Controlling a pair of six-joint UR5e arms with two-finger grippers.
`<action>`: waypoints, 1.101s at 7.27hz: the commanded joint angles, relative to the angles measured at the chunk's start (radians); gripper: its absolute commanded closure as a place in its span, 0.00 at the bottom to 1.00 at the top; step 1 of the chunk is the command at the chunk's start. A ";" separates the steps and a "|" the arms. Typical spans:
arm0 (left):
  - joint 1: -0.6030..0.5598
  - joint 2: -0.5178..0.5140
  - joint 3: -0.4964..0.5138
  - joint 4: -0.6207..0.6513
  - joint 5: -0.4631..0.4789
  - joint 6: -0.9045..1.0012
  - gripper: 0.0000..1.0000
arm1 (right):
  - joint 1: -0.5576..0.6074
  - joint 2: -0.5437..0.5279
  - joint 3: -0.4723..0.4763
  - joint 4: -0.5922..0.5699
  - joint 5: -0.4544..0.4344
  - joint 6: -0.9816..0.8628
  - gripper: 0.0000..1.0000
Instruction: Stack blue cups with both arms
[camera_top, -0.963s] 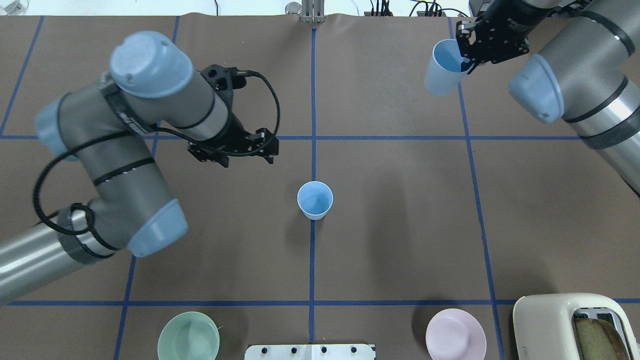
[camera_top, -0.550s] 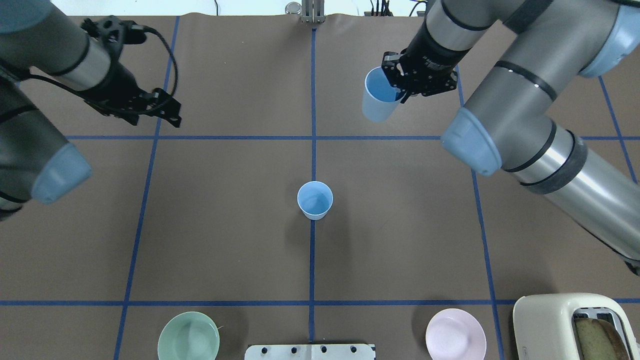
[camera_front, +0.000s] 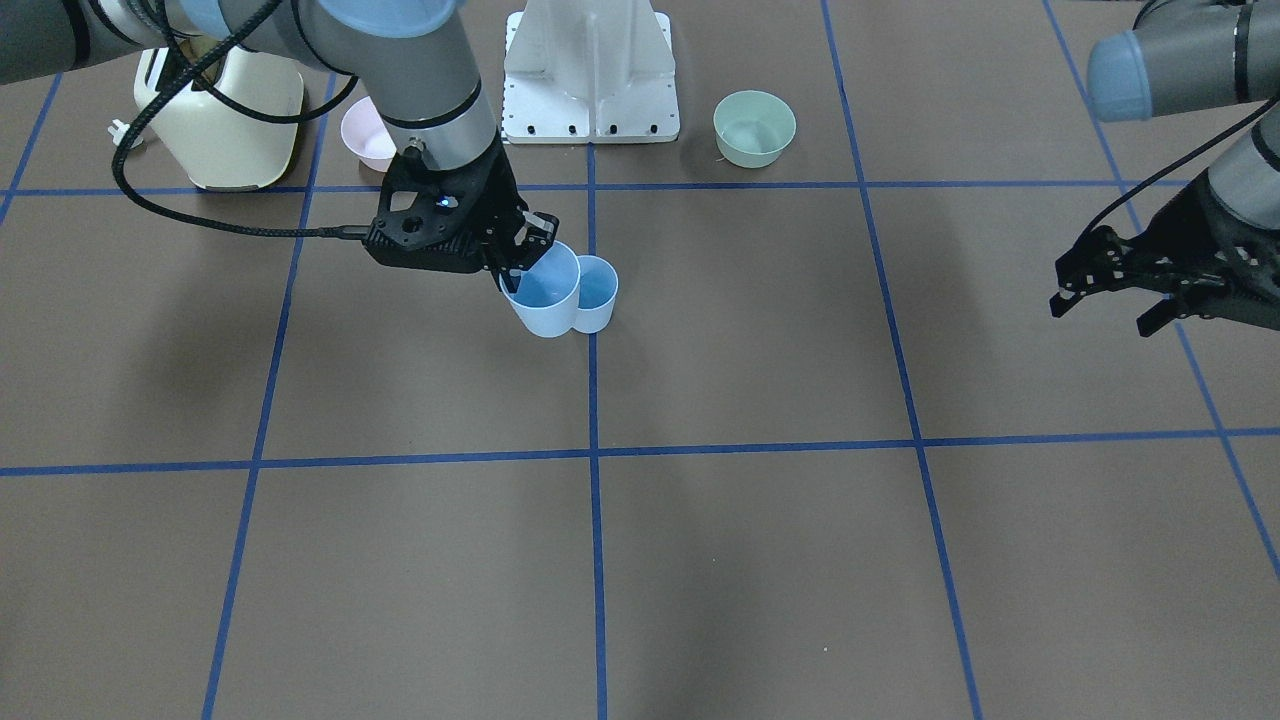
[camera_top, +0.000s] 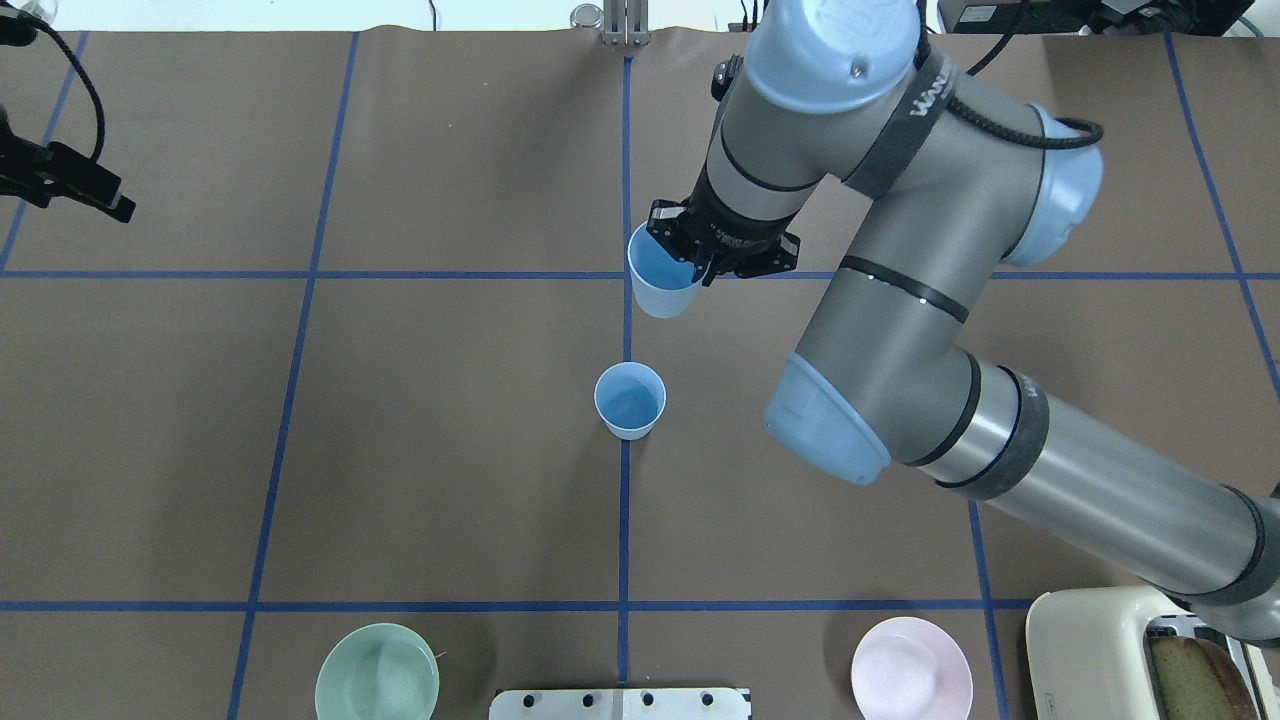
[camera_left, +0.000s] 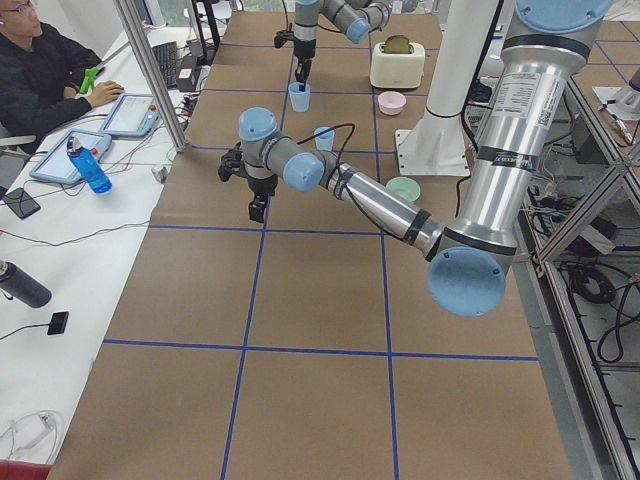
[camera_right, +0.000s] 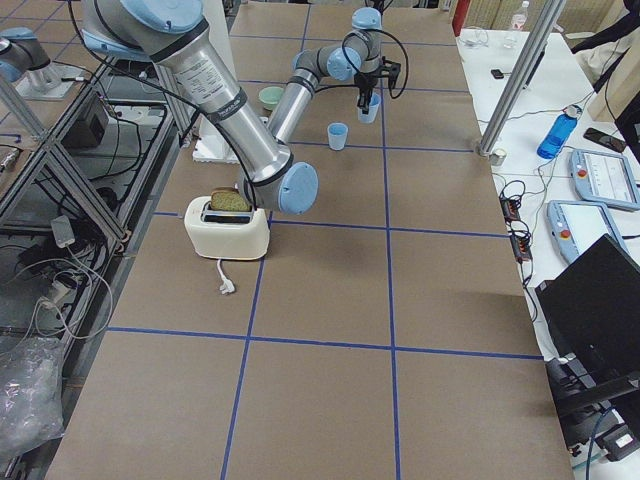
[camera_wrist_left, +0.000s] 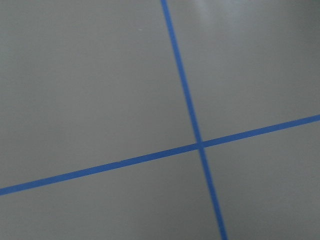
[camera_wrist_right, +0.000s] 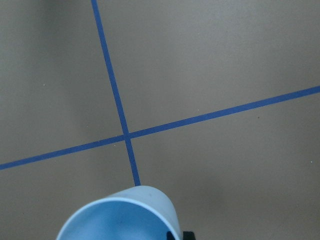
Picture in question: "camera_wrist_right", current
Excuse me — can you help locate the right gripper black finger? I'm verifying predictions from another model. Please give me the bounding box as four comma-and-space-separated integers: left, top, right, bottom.
183, 231, 195, 240

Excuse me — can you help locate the blue cup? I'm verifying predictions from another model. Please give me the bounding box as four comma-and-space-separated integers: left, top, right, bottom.
56, 185, 183, 240

